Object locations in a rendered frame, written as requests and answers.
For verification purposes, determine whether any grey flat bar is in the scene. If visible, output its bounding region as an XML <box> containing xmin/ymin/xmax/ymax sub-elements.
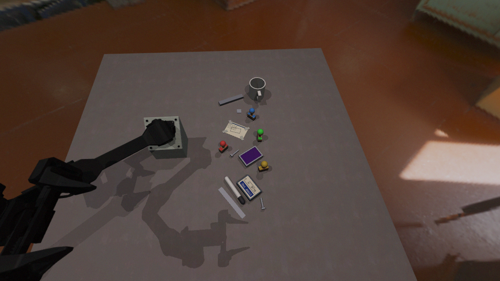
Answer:
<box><xmin>218</xmin><ymin>187</ymin><xmax>246</xmax><ymax>218</ymax></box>

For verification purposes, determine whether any white inspection card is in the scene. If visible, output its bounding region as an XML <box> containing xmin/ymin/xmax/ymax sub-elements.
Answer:
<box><xmin>222</xmin><ymin>120</ymin><xmax>250</xmax><ymax>140</ymax></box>

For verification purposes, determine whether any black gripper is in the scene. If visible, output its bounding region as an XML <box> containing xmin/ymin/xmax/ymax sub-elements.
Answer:
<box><xmin>0</xmin><ymin>157</ymin><xmax>97</xmax><ymax>281</ymax></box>

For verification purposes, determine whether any green-handled rubber stamp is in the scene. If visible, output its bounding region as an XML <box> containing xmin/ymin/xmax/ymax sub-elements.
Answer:
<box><xmin>257</xmin><ymin>129</ymin><xmax>264</xmax><ymax>142</ymax></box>

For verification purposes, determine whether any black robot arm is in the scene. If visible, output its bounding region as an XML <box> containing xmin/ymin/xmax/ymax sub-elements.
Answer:
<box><xmin>0</xmin><ymin>119</ymin><xmax>176</xmax><ymax>219</ymax></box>

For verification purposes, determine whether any dark grey mug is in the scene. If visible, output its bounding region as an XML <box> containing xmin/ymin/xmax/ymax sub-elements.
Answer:
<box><xmin>249</xmin><ymin>77</ymin><xmax>266</xmax><ymax>102</ymax></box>

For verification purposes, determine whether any grey cylinder with black tip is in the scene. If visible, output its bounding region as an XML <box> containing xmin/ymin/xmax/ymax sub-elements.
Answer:
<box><xmin>225</xmin><ymin>176</ymin><xmax>245</xmax><ymax>204</ymax></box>

